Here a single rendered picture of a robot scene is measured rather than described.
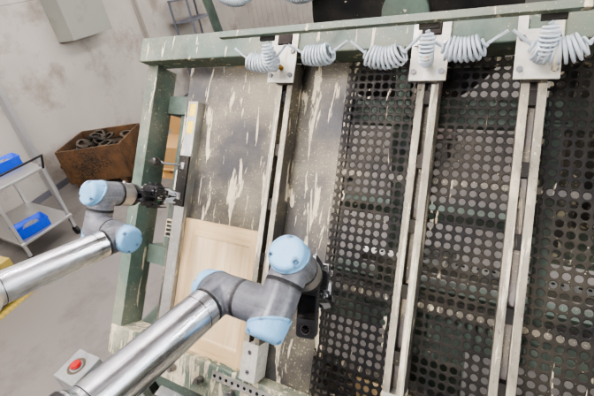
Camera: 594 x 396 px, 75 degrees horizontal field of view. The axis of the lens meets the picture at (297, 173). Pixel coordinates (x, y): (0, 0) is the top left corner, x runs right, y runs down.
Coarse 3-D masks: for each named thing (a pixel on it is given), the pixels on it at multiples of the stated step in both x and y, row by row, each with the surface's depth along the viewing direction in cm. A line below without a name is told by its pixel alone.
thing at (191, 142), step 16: (192, 144) 152; (192, 160) 152; (192, 176) 153; (192, 192) 154; (176, 208) 152; (176, 224) 151; (176, 240) 151; (176, 256) 150; (176, 272) 150; (176, 288) 151
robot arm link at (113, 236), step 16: (112, 224) 108; (128, 224) 108; (80, 240) 99; (96, 240) 100; (112, 240) 103; (128, 240) 105; (48, 256) 92; (64, 256) 94; (80, 256) 96; (96, 256) 100; (0, 272) 85; (16, 272) 86; (32, 272) 88; (48, 272) 90; (64, 272) 94; (0, 288) 83; (16, 288) 85; (32, 288) 88; (0, 304) 83
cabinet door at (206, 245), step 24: (192, 240) 150; (216, 240) 145; (240, 240) 140; (192, 264) 149; (216, 264) 144; (240, 264) 139; (216, 336) 141; (240, 336) 136; (216, 360) 140; (240, 360) 135
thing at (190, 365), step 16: (112, 336) 160; (128, 336) 156; (112, 352) 159; (192, 352) 144; (176, 368) 144; (192, 368) 140; (208, 368) 137; (224, 368) 135; (192, 384) 140; (208, 384) 136; (256, 384) 128; (272, 384) 129
